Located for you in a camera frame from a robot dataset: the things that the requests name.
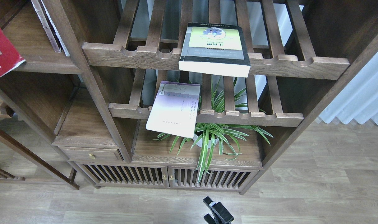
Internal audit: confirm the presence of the white plant pot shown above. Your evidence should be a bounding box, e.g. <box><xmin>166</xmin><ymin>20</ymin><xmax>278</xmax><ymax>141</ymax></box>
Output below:
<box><xmin>193</xmin><ymin>131</ymin><xmax>227</xmax><ymax>148</ymax></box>

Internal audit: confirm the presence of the upright brown-spined book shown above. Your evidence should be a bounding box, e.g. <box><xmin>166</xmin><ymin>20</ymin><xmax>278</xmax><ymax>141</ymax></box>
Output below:
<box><xmin>31</xmin><ymin>0</ymin><xmax>62</xmax><ymax>53</ymax></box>

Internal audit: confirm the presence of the dark wooden bookshelf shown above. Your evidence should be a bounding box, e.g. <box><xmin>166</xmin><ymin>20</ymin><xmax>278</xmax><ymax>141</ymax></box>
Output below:
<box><xmin>0</xmin><ymin>0</ymin><xmax>378</xmax><ymax>194</ymax></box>

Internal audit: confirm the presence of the green spider plant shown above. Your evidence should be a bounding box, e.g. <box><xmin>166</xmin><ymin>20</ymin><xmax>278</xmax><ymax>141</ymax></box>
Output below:
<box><xmin>153</xmin><ymin>87</ymin><xmax>273</xmax><ymax>183</ymax></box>

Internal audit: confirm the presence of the lavender white paperback book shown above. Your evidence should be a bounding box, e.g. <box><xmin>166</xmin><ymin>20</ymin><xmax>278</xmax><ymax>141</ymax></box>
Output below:
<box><xmin>145</xmin><ymin>81</ymin><xmax>201</xmax><ymax>138</ymax></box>

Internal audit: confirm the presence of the white pleated curtain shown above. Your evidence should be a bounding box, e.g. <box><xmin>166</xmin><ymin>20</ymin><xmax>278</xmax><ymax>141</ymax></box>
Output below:
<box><xmin>318</xmin><ymin>52</ymin><xmax>378</xmax><ymax>126</ymax></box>

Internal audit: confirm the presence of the upright white book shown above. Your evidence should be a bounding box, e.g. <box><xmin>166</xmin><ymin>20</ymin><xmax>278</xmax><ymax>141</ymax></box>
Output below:
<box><xmin>41</xmin><ymin>0</ymin><xmax>70</xmax><ymax>57</ymax></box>

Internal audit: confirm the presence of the red paperback book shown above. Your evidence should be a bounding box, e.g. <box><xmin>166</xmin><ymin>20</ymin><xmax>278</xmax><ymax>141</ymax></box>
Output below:
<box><xmin>0</xmin><ymin>28</ymin><xmax>25</xmax><ymax>77</ymax></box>

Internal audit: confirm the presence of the brass drawer knob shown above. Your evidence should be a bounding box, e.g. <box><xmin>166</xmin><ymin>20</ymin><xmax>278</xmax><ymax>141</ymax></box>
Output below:
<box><xmin>88</xmin><ymin>153</ymin><xmax>96</xmax><ymax>159</ymax></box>

